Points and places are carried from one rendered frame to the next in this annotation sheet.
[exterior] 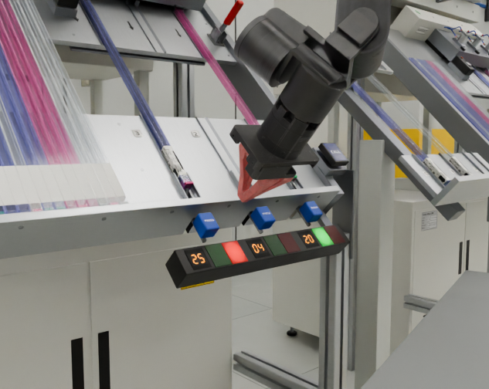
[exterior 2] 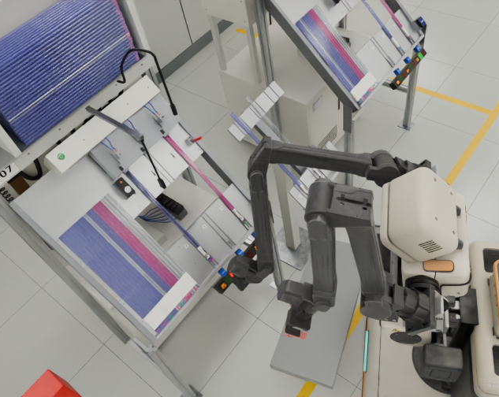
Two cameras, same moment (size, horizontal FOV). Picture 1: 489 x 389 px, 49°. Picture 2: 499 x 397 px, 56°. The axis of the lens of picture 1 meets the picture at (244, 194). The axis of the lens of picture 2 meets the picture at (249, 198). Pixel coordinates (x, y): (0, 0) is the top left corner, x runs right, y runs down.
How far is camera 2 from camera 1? 1.58 m
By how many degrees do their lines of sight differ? 45
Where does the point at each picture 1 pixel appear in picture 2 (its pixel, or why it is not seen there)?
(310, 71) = (252, 280)
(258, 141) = (239, 280)
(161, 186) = (203, 265)
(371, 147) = not seen: hidden behind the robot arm
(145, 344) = not seen: hidden behind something
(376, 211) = (283, 177)
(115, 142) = (181, 257)
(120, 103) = not seen: outside the picture
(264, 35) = (236, 272)
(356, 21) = (264, 272)
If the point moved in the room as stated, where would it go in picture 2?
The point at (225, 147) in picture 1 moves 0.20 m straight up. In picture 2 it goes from (217, 224) to (206, 194)
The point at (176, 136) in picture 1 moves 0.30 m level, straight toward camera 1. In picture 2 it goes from (199, 234) to (217, 298)
